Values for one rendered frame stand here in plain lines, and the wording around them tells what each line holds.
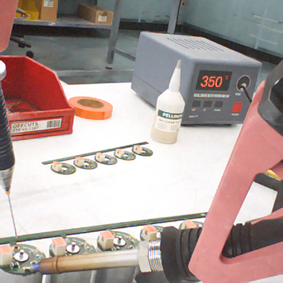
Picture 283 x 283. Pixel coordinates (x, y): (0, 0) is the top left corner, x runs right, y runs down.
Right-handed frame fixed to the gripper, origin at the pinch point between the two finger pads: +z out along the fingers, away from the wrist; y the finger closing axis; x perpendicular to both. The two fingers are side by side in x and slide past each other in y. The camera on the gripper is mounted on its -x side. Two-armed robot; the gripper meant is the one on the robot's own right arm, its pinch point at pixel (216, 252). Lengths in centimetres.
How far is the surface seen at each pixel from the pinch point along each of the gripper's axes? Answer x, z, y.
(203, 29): -41, 100, -608
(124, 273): -1.6, 6.6, -3.8
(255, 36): 8, 63, -566
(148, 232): -2.0, 4.8, -5.6
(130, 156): -5.7, 14.1, -31.3
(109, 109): -11.8, 16.1, -42.1
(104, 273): -2.4, 7.3, -3.5
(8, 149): -9.4, 1.1, 2.9
